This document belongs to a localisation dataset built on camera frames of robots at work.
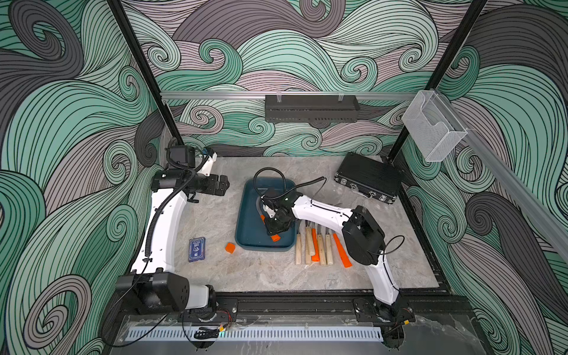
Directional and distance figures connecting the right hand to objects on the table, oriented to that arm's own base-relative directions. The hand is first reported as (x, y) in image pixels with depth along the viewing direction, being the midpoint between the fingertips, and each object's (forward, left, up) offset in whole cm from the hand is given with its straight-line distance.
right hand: (268, 234), depth 88 cm
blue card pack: (-5, +28, -1) cm, 29 cm away
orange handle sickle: (-9, -19, -2) cm, 21 cm away
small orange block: (-4, +15, -3) cm, 16 cm away
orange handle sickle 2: (-2, -3, +2) cm, 4 cm away
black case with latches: (+29, -53, -2) cm, 60 cm away
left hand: (+9, +18, +24) cm, 31 cm away
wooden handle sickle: (-5, -12, -3) cm, 14 cm away
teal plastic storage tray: (+5, +8, -2) cm, 10 cm away
